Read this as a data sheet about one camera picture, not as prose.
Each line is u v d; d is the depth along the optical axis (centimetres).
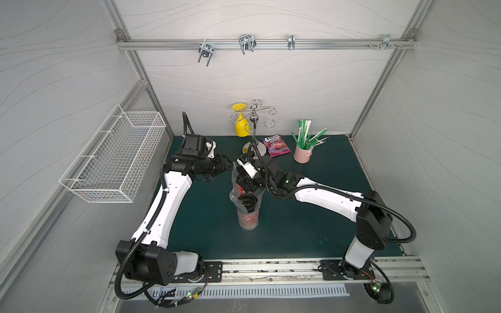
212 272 74
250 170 70
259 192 75
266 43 80
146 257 38
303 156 103
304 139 102
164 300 68
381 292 72
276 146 114
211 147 63
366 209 44
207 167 63
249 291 70
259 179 69
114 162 69
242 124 105
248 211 70
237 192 76
